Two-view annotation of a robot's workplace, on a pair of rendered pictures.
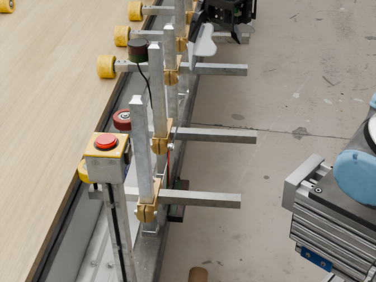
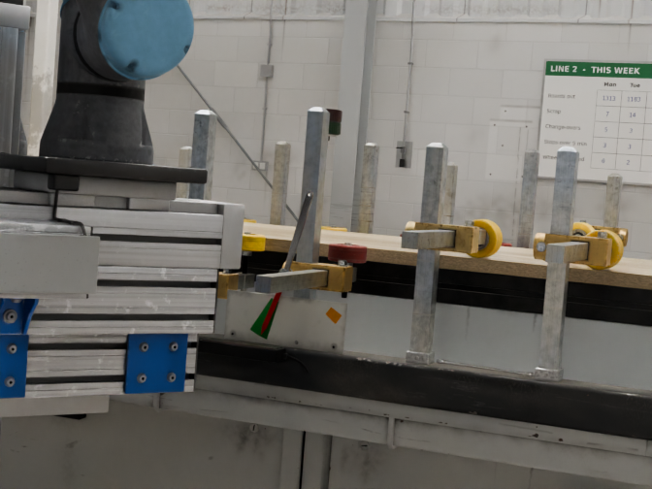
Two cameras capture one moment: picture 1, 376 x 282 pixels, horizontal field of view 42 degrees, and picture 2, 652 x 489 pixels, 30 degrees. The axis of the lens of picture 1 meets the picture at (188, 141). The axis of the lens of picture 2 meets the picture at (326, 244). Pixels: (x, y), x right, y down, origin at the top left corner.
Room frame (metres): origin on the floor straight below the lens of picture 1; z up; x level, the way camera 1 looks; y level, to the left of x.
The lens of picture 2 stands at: (1.84, -2.27, 1.04)
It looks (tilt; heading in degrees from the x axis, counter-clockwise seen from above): 3 degrees down; 103
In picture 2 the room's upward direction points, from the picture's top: 4 degrees clockwise
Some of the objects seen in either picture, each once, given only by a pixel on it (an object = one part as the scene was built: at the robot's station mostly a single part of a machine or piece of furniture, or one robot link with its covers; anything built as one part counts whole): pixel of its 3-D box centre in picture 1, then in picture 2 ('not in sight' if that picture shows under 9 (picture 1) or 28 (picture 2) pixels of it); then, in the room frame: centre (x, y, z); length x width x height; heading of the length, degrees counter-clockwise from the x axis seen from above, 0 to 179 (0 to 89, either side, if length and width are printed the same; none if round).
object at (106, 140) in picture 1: (106, 142); not in sight; (0.74, 0.15, 1.22); 0.04 x 0.04 x 0.02
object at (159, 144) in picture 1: (161, 136); (317, 276); (1.27, 0.08, 0.85); 0.13 x 0.06 x 0.05; 172
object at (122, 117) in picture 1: (126, 128); (345, 270); (1.30, 0.20, 0.85); 0.08 x 0.08 x 0.11
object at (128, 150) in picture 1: (128, 154); not in sight; (0.73, 0.11, 1.20); 0.03 x 0.01 x 0.03; 172
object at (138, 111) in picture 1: (144, 173); (197, 226); (1.00, 0.12, 0.92); 0.03 x 0.03 x 0.48; 82
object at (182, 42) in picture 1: (182, 38); (571, 248); (1.76, 0.01, 0.95); 0.13 x 0.06 x 0.05; 172
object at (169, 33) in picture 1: (172, 88); (427, 268); (1.49, 0.05, 0.88); 0.03 x 0.03 x 0.48; 82
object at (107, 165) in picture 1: (108, 159); not in sight; (0.74, 0.15, 1.18); 0.07 x 0.07 x 0.08; 82
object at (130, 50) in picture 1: (137, 46); (327, 115); (1.25, 0.13, 1.17); 0.06 x 0.06 x 0.02
